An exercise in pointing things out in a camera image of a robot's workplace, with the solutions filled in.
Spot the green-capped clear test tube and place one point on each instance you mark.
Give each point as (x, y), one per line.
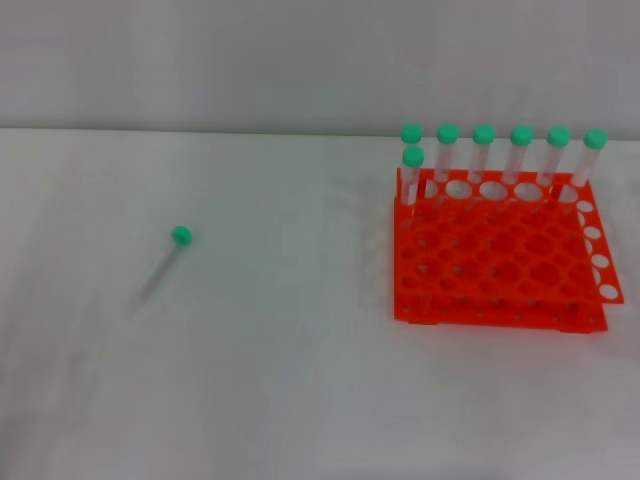
(447, 133)
(521, 135)
(484, 134)
(558, 136)
(413, 156)
(595, 138)
(411, 132)
(180, 235)

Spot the orange plastic test tube rack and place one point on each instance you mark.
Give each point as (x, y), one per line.
(500, 250)

